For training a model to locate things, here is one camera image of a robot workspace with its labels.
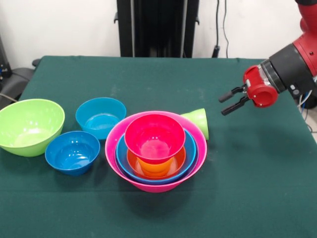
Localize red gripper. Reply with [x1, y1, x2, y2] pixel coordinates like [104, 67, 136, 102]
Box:
[218, 64, 279, 116]

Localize green cup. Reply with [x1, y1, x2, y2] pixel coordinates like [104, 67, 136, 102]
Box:
[180, 108, 209, 141]

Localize large light blue bowl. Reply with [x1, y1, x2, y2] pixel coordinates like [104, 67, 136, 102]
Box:
[115, 128, 198, 185]

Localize orange bowl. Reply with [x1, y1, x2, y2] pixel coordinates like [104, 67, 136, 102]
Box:
[127, 146, 187, 179]

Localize small crimson bowl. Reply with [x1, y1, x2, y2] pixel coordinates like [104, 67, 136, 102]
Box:
[124, 114, 186, 165]

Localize orange cup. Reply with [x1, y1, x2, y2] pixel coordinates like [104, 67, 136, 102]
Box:
[136, 157, 175, 175]

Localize large pink bowl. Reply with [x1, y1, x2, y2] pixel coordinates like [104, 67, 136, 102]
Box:
[105, 111, 208, 193]

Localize translucent blue ribbed bowl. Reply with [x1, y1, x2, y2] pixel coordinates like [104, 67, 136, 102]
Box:
[75, 97, 127, 140]

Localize dark green table cloth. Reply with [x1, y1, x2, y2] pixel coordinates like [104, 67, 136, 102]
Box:
[0, 56, 317, 238]

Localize small dark blue bowl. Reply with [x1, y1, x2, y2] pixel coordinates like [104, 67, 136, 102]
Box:
[45, 131, 101, 177]

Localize large green bowl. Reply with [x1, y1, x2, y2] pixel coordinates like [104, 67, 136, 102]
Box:
[0, 98, 65, 158]

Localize black equipment rack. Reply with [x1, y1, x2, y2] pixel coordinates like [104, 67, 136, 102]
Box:
[0, 37, 10, 85]

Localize black hanging cable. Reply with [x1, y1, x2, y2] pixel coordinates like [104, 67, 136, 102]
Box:
[212, 0, 229, 58]

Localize blue and white cables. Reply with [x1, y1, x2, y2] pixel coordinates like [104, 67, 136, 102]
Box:
[298, 90, 314, 110]

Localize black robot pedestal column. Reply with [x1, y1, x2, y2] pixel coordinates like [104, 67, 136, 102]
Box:
[113, 0, 200, 58]

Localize grey cable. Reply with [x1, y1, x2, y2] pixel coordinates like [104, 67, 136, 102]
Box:
[0, 93, 18, 104]

